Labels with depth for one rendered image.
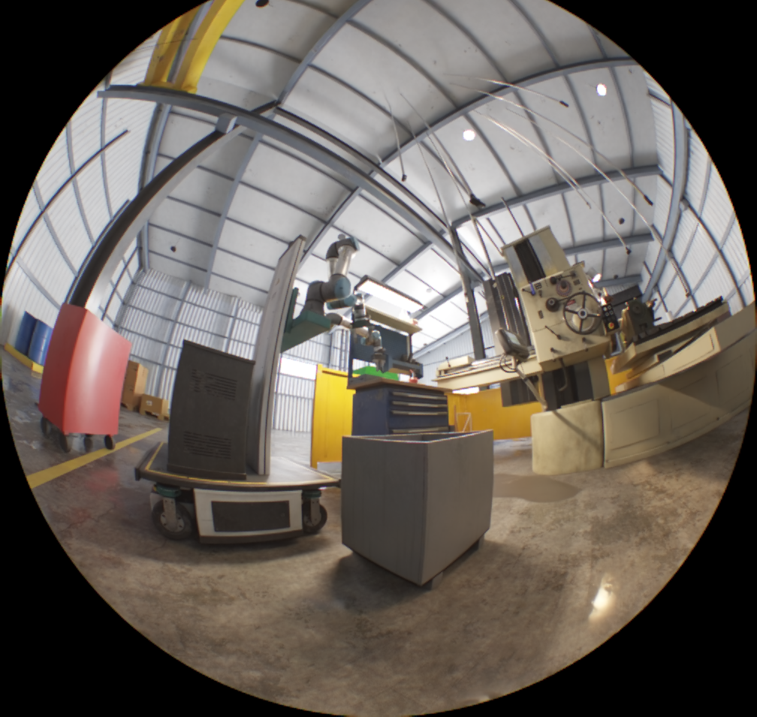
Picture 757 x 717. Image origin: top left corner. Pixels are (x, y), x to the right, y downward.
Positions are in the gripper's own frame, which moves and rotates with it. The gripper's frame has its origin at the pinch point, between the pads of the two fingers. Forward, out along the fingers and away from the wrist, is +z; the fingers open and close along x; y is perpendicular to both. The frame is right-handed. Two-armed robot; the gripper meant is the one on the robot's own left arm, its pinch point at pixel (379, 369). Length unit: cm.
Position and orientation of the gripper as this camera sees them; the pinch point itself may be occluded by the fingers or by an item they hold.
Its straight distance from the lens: 199.7
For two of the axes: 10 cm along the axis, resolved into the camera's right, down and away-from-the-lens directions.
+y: -5.4, 3.5, 7.7
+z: 0.8, 9.3, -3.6
